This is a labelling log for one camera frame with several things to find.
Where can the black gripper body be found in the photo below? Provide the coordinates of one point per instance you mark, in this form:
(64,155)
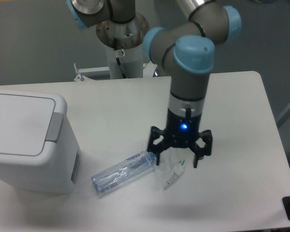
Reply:
(181,132)

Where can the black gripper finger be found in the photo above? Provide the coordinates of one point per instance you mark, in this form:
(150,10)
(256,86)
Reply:
(206,150)
(158,142)

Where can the white push-lid trash can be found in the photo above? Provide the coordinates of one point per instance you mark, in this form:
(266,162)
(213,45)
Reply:
(38,148)

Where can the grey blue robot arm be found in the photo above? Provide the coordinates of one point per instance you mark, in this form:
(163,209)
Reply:
(186,53)

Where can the clear plastic wrapper bag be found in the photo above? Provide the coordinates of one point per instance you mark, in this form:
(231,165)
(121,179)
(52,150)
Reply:
(171,166)

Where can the clear plastic water bottle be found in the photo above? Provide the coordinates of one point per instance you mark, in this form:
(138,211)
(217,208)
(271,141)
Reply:
(123,172)

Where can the white metal base frame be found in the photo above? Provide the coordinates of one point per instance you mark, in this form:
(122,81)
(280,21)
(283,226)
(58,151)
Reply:
(103,73)

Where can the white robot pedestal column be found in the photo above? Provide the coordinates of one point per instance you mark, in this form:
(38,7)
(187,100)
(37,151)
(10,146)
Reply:
(123,45)

